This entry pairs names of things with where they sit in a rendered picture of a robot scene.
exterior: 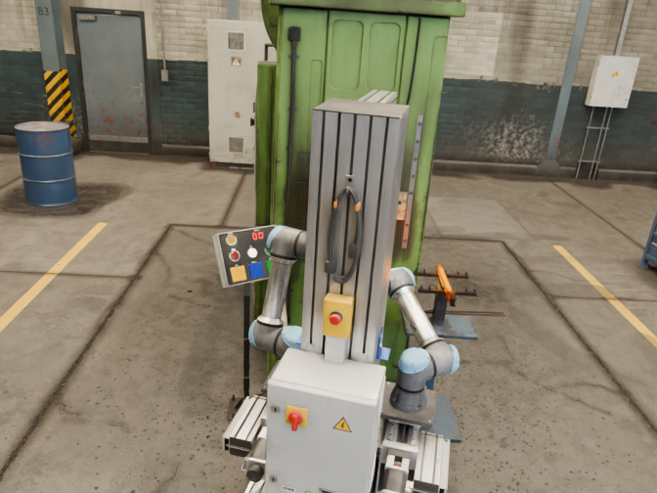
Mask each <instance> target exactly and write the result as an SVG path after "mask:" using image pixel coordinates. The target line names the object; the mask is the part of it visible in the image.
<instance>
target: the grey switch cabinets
mask: <svg viewBox="0 0 657 493"><path fill-rule="evenodd" d="M206 31H207V61H208V105H209V126H208V130H209V148H210V152H209V155H210V167H212V168H215V167H216V168H234V169H252V164H253V163H254V150H253V147H254V125H252V126H250V118H251V117H252V119H254V117H255V112H253V103H255V94H256V85H257V62H258V61H264V52H265V43H272V42H271V40H270V38H269V36H268V33H267V31H266V28H265V25H264V23H263V22H245V21H230V20H215V19H212V20H207V28H206ZM268 61H270V62H276V61H277V51H276V49H275V48H274V47H268Z"/></svg>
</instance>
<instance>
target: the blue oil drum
mask: <svg viewBox="0 0 657 493"><path fill-rule="evenodd" d="M14 128H15V131H16V137H17V143H18V148H19V152H18V154H19V155H20V161H21V168H22V180H23V185H24V191H25V198H26V200H25V201H26V203H28V204H30V205H34V206H43V207H49V206H60V205H65V204H69V203H72V202H76V201H77V200H78V194H77V186H76V178H75V176H76V173H75V170H74V162H73V153H72V152H73V148H72V145H71V138H70V132H69V125H68V124H67V123H64V122H58V121H31V122H24V123H19V124H17V125H15V126H14Z"/></svg>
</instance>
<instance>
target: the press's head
mask: <svg viewBox="0 0 657 493"><path fill-rule="evenodd" d="M268 3H269V5H275V6H283V5H286V6H299V7H314V8H326V9H342V10H357V11H372V12H385V13H400V14H415V15H428V16H443V17H456V18H464V17H465V13H466V6H467V4H466V3H465V2H461V0H269V2H268Z"/></svg>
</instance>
